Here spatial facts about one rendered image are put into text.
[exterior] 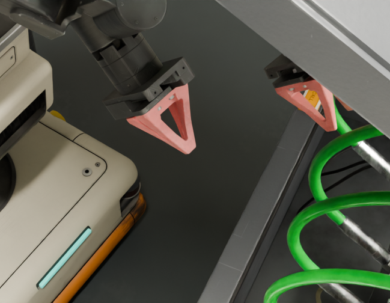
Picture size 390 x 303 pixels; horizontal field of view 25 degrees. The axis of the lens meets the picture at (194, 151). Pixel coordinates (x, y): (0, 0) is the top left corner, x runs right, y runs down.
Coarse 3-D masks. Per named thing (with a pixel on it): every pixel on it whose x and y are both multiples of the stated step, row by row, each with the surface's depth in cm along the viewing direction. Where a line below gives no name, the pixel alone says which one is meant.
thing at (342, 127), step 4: (336, 108) 103; (336, 112) 103; (336, 116) 103; (340, 116) 103; (340, 120) 103; (340, 124) 104; (344, 124) 104; (340, 128) 104; (344, 128) 104; (348, 128) 104; (340, 132) 104; (344, 132) 104; (352, 144) 105; (356, 144) 105
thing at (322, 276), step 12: (288, 276) 87; (300, 276) 85; (312, 276) 84; (324, 276) 83; (336, 276) 82; (348, 276) 81; (360, 276) 80; (372, 276) 80; (384, 276) 79; (276, 288) 88; (288, 288) 87; (384, 288) 79; (264, 300) 92; (276, 300) 91
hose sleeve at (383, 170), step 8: (360, 144) 105; (368, 144) 105; (360, 152) 105; (368, 152) 105; (376, 152) 106; (368, 160) 106; (376, 160) 106; (384, 160) 106; (376, 168) 106; (384, 168) 106; (384, 176) 107
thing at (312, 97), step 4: (308, 92) 138; (312, 92) 138; (308, 96) 137; (312, 96) 137; (316, 96) 137; (308, 100) 137; (312, 100) 137; (316, 100) 137; (312, 104) 136; (316, 104) 136; (320, 104) 137
